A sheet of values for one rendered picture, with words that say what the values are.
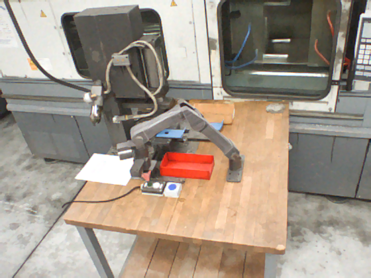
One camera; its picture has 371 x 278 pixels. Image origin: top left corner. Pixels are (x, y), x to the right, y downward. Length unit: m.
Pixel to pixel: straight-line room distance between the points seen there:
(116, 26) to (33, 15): 1.31
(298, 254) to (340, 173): 0.65
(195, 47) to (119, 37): 0.77
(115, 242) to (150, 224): 1.20
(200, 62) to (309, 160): 1.04
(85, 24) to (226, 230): 1.09
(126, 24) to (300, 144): 1.47
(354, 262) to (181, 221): 1.39
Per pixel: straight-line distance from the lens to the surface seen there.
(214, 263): 2.12
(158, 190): 1.55
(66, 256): 2.71
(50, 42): 2.78
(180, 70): 2.32
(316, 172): 2.58
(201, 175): 1.59
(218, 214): 1.45
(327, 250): 2.51
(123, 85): 1.67
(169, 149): 1.75
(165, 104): 1.67
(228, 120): 1.96
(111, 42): 1.60
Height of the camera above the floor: 1.99
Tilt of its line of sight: 35 degrees down
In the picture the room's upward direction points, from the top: 8 degrees counter-clockwise
